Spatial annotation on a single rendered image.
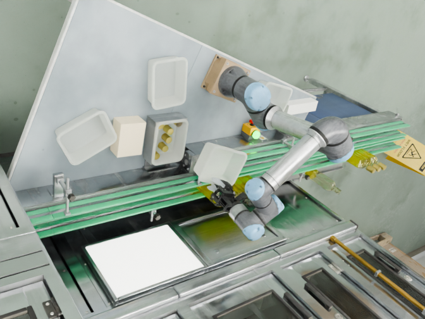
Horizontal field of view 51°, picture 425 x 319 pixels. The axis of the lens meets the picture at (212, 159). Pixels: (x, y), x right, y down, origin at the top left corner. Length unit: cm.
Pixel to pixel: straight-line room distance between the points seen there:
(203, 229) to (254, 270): 32
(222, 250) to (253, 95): 70
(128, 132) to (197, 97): 42
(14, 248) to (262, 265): 108
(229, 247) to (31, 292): 101
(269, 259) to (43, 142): 110
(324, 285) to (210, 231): 57
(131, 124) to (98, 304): 74
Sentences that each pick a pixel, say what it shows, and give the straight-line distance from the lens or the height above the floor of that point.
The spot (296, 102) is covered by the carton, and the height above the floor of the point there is 79.
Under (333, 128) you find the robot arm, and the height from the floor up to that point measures 146.
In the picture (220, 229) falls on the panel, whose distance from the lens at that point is 219.
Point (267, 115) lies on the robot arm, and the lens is 205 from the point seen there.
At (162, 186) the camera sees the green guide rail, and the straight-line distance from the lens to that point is 211.
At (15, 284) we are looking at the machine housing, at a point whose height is 143.
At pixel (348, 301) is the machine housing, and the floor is 172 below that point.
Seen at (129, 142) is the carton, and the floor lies 82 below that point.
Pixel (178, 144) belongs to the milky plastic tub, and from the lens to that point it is 219.
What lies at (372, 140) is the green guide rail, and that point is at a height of 94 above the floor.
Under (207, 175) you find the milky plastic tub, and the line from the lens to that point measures 200.
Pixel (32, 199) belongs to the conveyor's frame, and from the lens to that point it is 196.
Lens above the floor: 239
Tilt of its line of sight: 42 degrees down
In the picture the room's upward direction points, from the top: 129 degrees clockwise
